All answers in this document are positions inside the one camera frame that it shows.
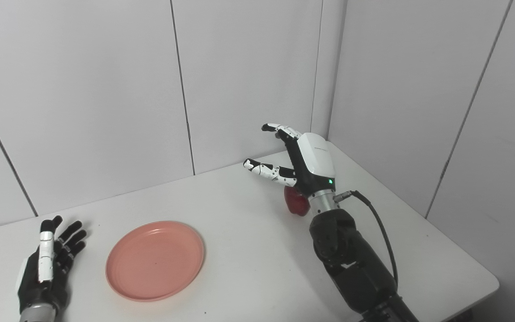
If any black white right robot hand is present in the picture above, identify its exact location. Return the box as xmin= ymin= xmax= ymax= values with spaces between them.
xmin=243 ymin=123 xmax=336 ymax=197

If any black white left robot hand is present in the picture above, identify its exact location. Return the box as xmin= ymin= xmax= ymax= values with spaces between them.
xmin=17 ymin=216 xmax=87 ymax=314

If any red apple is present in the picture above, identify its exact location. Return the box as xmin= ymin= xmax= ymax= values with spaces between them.
xmin=283 ymin=186 xmax=310 ymax=217

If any pink round plate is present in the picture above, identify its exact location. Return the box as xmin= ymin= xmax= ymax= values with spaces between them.
xmin=106 ymin=220 xmax=206 ymax=302

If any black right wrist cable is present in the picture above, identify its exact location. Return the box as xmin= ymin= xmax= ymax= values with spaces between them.
xmin=333 ymin=190 xmax=399 ymax=287

